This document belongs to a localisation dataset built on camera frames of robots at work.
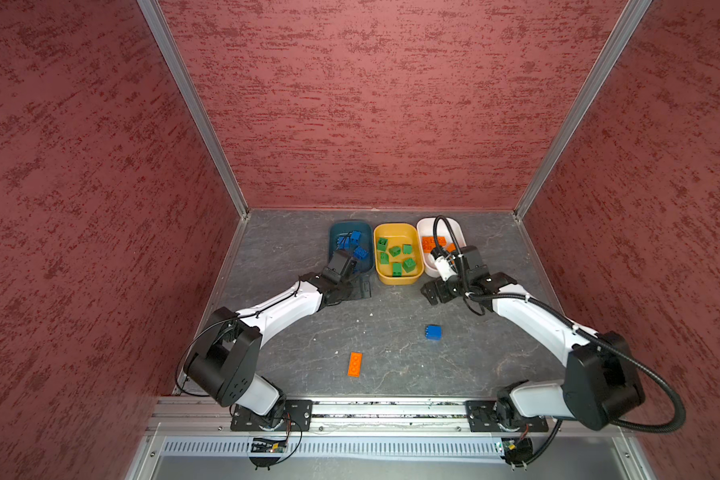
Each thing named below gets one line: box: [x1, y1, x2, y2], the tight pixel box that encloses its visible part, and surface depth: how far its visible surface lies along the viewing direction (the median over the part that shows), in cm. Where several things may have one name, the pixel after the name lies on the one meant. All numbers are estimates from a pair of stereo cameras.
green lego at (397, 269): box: [392, 262, 403, 277], surface depth 105 cm
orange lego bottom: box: [347, 352, 363, 378], surface depth 83 cm
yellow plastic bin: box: [373, 223, 425, 286], surface depth 109 cm
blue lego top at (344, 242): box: [337, 236, 351, 250], surface depth 111 cm
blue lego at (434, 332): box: [425, 325, 443, 341], surface depth 90 cm
